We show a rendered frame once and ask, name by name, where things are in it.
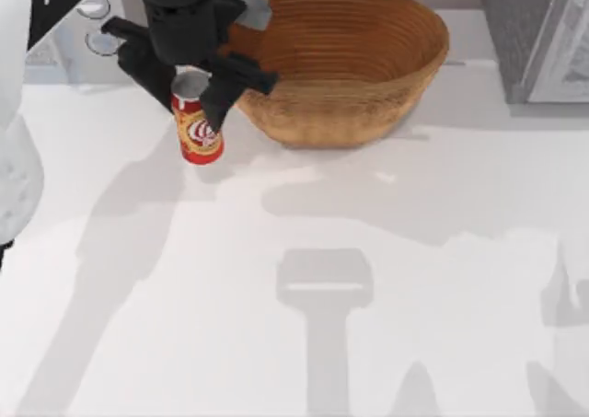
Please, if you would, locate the red and white can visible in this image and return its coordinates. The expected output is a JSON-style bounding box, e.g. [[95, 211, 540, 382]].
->
[[170, 65, 225, 167]]

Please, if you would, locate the round microwave knob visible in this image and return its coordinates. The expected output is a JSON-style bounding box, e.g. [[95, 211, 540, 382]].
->
[[84, 29, 126, 59], [75, 0, 112, 21]]

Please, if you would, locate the pale microwave oven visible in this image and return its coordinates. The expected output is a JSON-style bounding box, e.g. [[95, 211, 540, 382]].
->
[[22, 0, 149, 87]]

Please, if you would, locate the brown woven basket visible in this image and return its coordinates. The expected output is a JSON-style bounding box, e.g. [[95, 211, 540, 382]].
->
[[224, 0, 451, 151]]

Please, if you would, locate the pale framed cabinet door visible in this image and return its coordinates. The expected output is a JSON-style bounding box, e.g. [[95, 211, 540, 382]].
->
[[527, 0, 589, 104]]

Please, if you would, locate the pale grey rounded camera box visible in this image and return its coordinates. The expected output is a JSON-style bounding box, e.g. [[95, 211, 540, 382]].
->
[[228, 0, 273, 30]]

